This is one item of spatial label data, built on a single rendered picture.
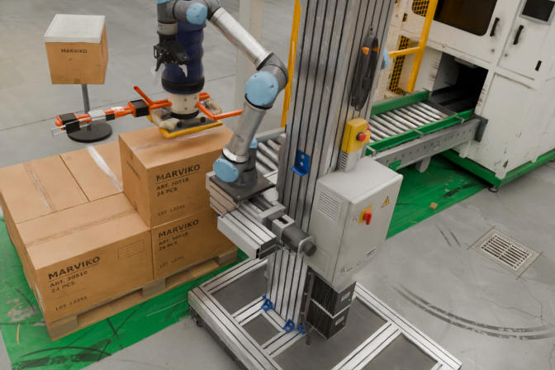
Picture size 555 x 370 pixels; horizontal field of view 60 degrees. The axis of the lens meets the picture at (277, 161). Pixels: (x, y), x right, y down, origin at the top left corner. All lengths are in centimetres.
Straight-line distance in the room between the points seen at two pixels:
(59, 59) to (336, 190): 287
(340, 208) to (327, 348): 97
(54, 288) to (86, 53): 208
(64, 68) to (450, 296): 338
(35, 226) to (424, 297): 241
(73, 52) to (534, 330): 386
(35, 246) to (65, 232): 16
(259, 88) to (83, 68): 264
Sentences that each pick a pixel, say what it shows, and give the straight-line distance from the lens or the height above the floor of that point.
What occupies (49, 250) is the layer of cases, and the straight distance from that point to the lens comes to 273.
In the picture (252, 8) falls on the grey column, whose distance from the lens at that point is 391.
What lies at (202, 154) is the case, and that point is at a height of 94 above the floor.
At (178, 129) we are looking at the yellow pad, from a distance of 259.
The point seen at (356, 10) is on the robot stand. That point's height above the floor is 192.
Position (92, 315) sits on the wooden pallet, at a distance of 307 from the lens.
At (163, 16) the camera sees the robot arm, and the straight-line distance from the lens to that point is 193.
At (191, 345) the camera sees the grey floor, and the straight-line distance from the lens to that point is 289.
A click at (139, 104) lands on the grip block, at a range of 258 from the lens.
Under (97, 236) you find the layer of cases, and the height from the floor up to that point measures 54.
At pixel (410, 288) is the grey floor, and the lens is 342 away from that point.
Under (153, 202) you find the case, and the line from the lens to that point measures 266.
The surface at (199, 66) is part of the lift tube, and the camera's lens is 252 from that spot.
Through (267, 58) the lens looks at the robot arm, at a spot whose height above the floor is 167.
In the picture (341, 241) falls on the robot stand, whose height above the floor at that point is 101.
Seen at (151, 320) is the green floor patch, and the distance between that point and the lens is 302.
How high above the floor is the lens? 232
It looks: 32 degrees down
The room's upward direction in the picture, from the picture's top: 7 degrees clockwise
